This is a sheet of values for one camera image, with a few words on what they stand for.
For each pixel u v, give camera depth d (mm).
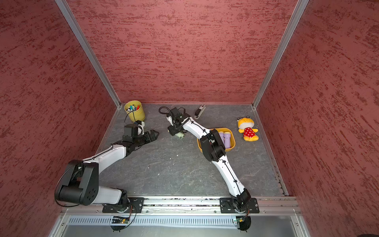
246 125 1004
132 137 712
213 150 630
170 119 945
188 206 757
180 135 981
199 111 1120
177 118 793
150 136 825
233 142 926
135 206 751
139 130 745
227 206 739
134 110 1002
